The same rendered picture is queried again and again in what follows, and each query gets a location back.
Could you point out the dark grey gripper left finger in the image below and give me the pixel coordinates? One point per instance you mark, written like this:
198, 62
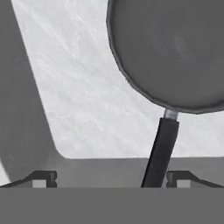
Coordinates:
43, 176

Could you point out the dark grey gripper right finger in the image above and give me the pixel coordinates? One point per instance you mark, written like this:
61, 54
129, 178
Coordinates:
180, 176

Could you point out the dark grey frying pan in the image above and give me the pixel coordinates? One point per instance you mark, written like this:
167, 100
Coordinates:
169, 52

